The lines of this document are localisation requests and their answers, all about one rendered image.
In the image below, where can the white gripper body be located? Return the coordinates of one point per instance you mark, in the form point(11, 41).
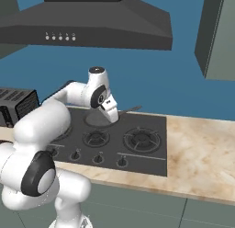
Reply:
point(112, 113)

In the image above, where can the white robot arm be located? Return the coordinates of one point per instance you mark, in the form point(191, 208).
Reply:
point(39, 127)

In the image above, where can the grey frying pan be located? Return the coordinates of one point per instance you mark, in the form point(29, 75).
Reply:
point(95, 119)

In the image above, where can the grey-green base cabinet front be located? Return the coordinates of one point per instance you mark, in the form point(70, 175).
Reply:
point(211, 214)
point(134, 207)

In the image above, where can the black gas hob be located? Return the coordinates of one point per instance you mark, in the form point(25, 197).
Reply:
point(153, 136)

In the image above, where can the black hob knob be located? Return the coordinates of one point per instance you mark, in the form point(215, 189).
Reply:
point(98, 159)
point(122, 161)
point(75, 155)
point(54, 152)

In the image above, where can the black toaster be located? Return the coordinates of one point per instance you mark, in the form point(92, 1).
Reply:
point(18, 104)

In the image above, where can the dark grey range hood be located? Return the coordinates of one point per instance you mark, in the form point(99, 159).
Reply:
point(91, 20)

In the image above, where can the grey-green wall cabinet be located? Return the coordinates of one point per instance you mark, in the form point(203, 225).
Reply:
point(218, 35)
point(7, 51)

